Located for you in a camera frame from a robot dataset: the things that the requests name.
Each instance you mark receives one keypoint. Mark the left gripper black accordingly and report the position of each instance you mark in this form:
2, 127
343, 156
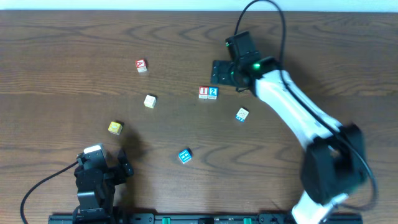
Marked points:
113, 173

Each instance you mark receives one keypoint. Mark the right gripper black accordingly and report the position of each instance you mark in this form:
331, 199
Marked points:
221, 73

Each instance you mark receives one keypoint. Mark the blue number 2 block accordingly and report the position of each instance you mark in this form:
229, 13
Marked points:
212, 93

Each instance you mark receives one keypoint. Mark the red letter I block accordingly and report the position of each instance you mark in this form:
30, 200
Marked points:
203, 92

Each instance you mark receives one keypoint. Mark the red letter A block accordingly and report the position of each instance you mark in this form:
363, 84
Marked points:
141, 65

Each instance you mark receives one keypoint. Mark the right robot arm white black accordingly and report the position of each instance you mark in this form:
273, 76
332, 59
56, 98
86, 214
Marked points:
334, 164

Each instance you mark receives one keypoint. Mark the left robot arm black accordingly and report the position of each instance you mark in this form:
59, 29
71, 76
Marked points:
98, 209

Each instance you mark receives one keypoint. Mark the white block blue edge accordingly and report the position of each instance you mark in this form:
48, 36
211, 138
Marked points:
242, 114

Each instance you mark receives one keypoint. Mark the yellow block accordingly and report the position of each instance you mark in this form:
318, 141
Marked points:
115, 128

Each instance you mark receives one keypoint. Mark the blue letter H block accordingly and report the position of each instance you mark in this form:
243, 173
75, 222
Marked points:
185, 156

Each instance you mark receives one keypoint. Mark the cream plain block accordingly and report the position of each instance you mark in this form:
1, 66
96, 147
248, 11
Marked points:
150, 101

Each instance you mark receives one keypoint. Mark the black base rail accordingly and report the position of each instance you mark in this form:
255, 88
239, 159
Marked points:
262, 218

